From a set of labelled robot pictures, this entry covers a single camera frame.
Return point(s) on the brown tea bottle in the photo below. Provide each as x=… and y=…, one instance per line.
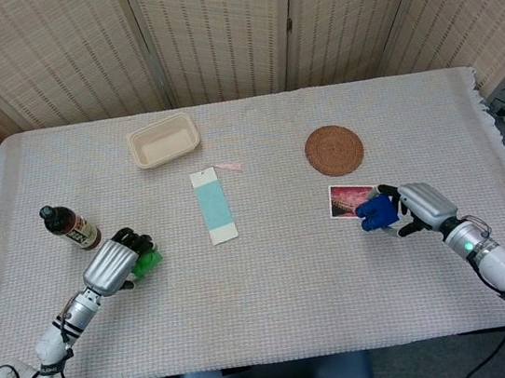
x=75, y=230

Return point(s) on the blue small object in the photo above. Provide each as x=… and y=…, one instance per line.
x=378, y=211

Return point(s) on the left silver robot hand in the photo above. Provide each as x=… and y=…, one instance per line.
x=108, y=268

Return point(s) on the red photo postcard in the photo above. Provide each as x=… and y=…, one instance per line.
x=341, y=200

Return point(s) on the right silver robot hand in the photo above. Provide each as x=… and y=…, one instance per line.
x=426, y=204

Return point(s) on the pink bookmark tassel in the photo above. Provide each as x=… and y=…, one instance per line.
x=230, y=167

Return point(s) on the round woven rattan coaster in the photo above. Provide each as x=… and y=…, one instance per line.
x=334, y=150

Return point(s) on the pale waffle-weave tablecloth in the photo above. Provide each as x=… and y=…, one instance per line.
x=271, y=290

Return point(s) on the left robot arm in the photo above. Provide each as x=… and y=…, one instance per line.
x=48, y=344

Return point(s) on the beige plastic food container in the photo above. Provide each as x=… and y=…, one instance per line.
x=163, y=142

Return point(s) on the white and blue bookmark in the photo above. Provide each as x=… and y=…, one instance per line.
x=214, y=206

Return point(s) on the green and blue block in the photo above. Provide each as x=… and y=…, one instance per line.
x=148, y=262

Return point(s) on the dark metal screen hinge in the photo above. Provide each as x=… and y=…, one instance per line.
x=289, y=24

